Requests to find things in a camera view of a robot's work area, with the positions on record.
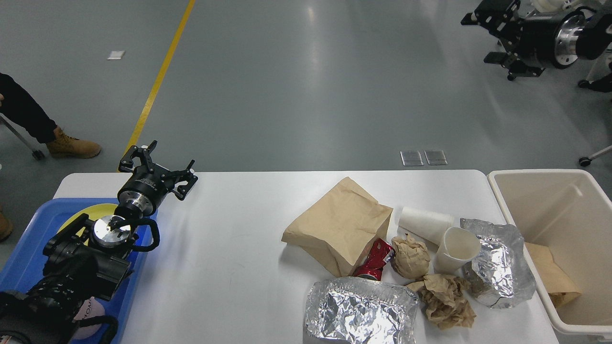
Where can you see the brown paper bag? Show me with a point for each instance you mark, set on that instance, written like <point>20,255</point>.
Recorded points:
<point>340,228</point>

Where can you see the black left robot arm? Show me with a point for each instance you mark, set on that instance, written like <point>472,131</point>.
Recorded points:
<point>90,258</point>

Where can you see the right floor outlet cover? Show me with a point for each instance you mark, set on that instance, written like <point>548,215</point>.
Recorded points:
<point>436,157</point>

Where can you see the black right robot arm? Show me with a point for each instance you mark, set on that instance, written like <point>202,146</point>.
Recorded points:
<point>593,40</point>

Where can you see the left floor outlet cover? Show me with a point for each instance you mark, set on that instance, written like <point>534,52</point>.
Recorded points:
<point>411,158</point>

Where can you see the floor outlet cover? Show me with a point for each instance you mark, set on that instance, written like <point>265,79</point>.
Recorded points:
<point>436,157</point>
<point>411,158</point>

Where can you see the brown paper in bin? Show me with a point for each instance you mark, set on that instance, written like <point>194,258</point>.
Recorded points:
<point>560,288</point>

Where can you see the tan work boot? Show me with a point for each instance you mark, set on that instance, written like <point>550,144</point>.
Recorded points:
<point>65,146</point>

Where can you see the white paper cup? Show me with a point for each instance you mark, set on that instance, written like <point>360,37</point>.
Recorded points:
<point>458,247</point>

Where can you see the grey chair leg caster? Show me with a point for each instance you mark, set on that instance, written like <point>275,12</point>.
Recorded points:
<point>38,155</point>

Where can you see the crumpled brown paper napkin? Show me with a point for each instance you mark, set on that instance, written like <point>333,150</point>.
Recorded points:
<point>446,304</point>

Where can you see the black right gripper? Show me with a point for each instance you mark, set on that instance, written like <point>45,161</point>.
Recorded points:
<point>525,55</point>

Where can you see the crushed red soda can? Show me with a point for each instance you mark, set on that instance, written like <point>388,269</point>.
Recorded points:
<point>379,255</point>

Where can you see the rear aluminium foil piece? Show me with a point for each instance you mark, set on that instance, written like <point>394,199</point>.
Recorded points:
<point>499,276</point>

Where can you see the beige plastic bin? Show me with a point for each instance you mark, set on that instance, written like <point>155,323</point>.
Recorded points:
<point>568,212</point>

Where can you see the black trouser leg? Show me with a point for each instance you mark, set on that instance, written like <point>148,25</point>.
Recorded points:
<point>19,106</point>

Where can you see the pink mug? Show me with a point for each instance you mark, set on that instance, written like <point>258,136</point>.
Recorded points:
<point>91,308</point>

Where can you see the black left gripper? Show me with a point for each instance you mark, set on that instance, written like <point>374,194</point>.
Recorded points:
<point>145,191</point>

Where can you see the yellow plate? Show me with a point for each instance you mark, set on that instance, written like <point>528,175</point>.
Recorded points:
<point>94,212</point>

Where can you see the front aluminium foil tray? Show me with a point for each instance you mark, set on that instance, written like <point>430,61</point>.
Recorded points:
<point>361,311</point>

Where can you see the crumpled brown paper ball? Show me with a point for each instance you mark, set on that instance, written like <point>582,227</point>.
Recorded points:
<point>411,259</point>

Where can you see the blue plastic tray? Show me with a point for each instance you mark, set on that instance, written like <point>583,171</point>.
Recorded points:
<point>24,268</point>

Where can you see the white office chair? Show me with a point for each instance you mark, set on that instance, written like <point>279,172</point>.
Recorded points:
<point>546,17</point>

